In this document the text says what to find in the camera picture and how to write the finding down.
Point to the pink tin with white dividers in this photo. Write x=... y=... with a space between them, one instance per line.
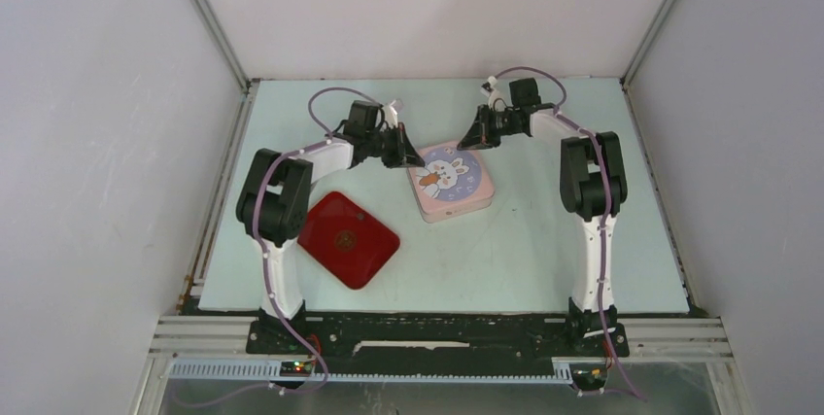
x=445 y=206

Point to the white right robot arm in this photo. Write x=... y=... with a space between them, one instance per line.
x=592 y=185

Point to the red rectangular tray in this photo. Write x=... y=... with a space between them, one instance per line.
x=347 y=241

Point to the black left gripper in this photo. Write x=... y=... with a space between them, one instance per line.
x=403 y=155

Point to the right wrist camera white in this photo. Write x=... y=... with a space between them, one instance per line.
x=494 y=97

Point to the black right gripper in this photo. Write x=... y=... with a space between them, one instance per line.
x=481 y=135

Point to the silver metal tin lid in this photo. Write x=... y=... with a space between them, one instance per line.
x=448 y=168

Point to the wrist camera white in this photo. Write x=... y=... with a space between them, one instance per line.
x=494 y=97
x=391 y=113

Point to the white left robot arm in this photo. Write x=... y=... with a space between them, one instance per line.
x=274 y=201

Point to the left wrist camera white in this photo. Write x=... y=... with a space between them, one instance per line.
x=391 y=113

